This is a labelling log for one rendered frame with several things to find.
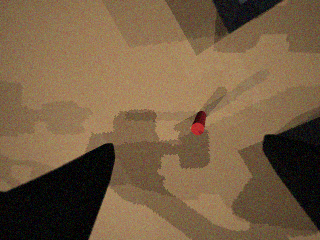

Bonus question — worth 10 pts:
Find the dark red peg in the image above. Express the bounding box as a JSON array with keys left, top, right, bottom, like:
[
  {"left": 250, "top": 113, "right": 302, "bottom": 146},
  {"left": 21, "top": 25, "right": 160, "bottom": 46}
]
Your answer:
[{"left": 191, "top": 111, "right": 206, "bottom": 135}]

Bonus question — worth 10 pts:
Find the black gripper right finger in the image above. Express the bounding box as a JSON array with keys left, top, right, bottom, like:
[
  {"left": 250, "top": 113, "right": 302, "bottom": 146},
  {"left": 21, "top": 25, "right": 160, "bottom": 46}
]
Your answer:
[{"left": 262, "top": 134, "right": 320, "bottom": 232}]

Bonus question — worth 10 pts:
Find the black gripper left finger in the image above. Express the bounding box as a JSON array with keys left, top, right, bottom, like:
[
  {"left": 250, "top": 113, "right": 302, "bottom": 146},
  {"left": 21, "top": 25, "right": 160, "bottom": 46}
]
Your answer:
[{"left": 0, "top": 143, "right": 115, "bottom": 240}]

